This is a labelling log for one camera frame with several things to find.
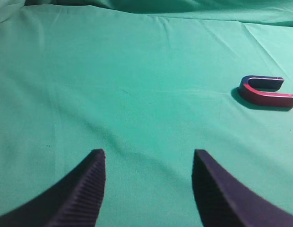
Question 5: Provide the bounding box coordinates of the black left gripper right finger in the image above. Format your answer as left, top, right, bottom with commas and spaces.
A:
192, 149, 293, 227

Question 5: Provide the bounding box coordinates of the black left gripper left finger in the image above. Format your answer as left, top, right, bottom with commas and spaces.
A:
0, 149, 106, 227

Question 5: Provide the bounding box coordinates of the green cloth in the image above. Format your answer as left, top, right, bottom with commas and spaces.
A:
0, 0, 293, 227

